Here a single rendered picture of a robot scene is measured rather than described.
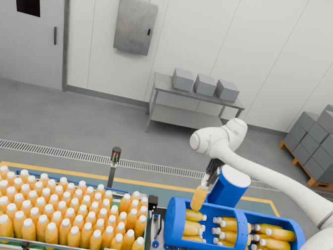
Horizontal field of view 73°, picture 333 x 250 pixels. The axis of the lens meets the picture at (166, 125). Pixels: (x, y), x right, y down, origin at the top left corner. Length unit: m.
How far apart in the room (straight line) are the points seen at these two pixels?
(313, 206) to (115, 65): 4.02
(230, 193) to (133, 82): 3.08
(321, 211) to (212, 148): 0.41
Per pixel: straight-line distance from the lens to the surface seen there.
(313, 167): 4.92
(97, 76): 4.61
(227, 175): 2.15
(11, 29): 4.82
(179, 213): 1.42
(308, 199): 0.94
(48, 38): 4.60
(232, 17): 4.44
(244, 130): 1.06
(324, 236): 0.78
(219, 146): 0.94
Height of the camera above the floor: 2.32
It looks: 32 degrees down
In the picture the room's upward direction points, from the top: 18 degrees clockwise
